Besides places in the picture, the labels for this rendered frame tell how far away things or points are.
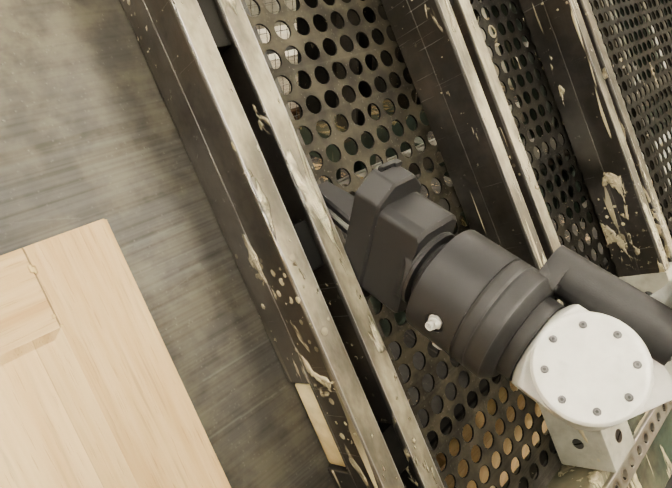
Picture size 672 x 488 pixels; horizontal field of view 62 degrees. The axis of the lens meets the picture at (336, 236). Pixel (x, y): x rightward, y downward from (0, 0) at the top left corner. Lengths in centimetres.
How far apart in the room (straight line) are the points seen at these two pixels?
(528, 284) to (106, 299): 29
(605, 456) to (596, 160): 42
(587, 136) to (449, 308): 58
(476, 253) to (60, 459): 30
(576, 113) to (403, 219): 55
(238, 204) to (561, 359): 25
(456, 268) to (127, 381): 24
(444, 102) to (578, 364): 39
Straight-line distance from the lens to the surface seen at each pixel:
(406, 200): 43
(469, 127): 65
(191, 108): 46
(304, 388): 49
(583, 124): 93
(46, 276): 41
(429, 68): 67
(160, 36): 47
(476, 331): 39
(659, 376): 46
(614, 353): 36
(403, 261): 42
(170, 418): 44
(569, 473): 81
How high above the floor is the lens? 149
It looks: 30 degrees down
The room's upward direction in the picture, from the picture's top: straight up
